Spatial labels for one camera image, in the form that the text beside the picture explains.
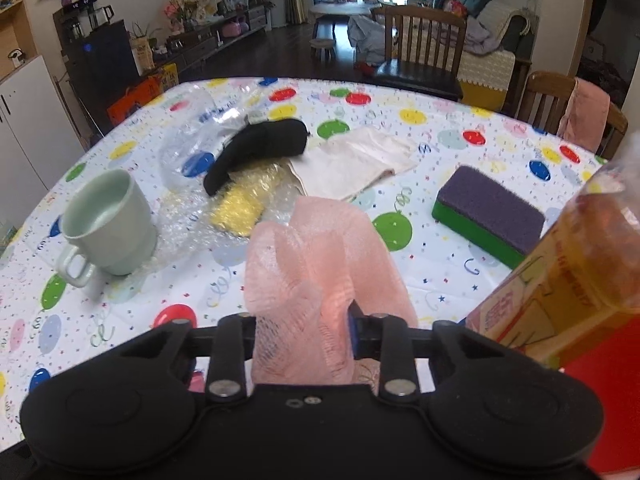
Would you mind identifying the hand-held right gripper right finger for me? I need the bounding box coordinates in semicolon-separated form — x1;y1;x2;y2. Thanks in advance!
348;301;502;404

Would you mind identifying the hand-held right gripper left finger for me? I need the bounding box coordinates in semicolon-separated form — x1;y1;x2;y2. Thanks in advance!
120;313;257;404

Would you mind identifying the yellow sponge cloth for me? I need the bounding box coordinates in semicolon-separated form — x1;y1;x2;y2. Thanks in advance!
209;170;273;237

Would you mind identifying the crushed clear plastic bottle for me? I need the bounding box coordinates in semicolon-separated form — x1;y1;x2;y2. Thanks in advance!
159;87;253;193

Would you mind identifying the yellow sponge in plastic wrap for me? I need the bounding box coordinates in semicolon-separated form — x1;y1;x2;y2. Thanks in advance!
145;162;301;273

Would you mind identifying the beige folded cloth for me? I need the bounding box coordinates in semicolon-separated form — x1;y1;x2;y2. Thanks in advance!
287;126;418;202

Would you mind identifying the pale green mug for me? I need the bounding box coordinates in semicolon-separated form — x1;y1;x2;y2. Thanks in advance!
55;168;159;288

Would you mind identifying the black sock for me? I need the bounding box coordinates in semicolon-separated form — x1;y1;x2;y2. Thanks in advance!
202;118;311;197

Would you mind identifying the balloon print tablecloth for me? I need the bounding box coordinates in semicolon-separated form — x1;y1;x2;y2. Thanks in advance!
0;77;610;461

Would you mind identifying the orange cardboard box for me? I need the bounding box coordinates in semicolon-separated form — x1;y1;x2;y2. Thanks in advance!
107;85;162;127

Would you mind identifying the yellow cardboard box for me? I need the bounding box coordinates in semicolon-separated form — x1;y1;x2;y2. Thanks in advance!
159;62;181;93

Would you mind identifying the wooden chair with dark seat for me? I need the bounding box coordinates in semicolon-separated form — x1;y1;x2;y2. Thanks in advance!
371;4;469;102

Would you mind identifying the small wooden stool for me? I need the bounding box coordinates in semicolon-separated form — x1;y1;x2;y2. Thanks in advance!
310;37;337;62

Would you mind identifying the pile of pale laundry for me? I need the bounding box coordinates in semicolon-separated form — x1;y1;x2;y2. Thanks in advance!
347;14;402;57

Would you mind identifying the white cupboard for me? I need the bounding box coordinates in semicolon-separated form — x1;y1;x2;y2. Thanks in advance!
0;54;87;223

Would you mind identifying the wooden chair with towel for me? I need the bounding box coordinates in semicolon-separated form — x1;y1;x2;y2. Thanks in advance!
515;71;629;160

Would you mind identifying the low dark media cabinet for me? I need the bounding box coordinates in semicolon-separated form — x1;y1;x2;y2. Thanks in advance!
162;4;268;73

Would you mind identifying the sofa with cream cover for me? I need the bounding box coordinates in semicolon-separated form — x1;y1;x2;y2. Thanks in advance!
432;0;532;107

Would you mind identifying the black cabinet with coffee machine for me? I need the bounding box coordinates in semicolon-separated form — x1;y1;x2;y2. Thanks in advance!
52;4;143;103

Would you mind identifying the pink towel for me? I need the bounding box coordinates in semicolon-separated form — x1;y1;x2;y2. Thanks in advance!
556;77;612;150

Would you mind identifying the round coffee table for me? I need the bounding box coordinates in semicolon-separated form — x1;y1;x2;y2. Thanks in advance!
309;2;382;27

